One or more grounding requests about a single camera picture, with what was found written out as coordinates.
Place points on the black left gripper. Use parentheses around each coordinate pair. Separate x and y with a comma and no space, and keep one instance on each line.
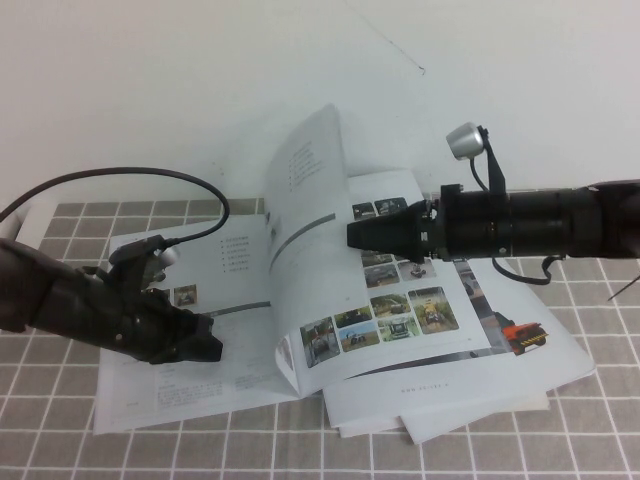
(130,325)

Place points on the plain white paper sheet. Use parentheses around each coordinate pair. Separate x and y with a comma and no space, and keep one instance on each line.
(365,431)
(425,432)

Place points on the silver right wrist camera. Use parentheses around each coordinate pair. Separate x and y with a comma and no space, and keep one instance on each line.
(465,140)

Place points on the brochure with orange vehicle print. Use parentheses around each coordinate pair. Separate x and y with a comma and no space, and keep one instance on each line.
(550,360)

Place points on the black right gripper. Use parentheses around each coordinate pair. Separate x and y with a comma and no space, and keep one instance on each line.
(470,225)

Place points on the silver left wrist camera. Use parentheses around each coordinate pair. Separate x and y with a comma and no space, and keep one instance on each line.
(167,256)

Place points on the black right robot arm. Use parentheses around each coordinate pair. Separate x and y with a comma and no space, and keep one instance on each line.
(575,225)

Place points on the grey checkered tablecloth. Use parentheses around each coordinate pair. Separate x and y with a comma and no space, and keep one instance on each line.
(575,440)

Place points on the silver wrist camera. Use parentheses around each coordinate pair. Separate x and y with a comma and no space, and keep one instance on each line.
(465,140)
(167,256)

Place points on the product catalogue book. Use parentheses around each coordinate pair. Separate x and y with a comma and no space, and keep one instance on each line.
(240,370)

